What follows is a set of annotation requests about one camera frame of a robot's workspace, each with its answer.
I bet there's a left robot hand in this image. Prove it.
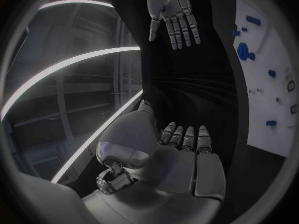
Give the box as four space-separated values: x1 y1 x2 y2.
81 99 227 224

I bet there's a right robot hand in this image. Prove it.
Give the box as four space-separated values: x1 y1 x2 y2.
146 0 202 51

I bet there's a white task board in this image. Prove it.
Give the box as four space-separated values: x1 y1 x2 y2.
232 0 299 158

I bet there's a blue long cylinder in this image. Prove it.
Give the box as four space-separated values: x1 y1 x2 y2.
245 15 261 26

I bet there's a blue gear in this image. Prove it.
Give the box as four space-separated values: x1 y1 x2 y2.
237 42 249 61

